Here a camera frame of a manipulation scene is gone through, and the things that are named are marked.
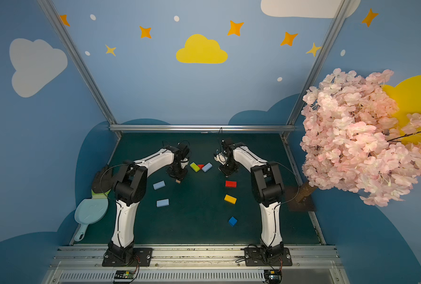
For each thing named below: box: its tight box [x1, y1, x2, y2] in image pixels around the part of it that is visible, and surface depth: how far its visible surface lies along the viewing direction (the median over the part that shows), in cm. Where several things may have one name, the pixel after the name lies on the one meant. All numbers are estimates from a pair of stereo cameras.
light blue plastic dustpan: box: [74, 198, 109, 242], surface depth 88 cm
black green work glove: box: [91, 164, 114, 199], surface depth 98 cm
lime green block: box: [189, 162, 201, 173], surface depth 106 cm
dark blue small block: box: [228, 215, 238, 228], surface depth 84 cm
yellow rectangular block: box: [224, 194, 238, 205], surface depth 93 cm
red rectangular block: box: [225, 180, 238, 188], surface depth 98 cm
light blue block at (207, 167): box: [201, 162, 213, 173], surface depth 106 cm
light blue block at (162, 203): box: [156, 198, 170, 208], surface depth 92 cm
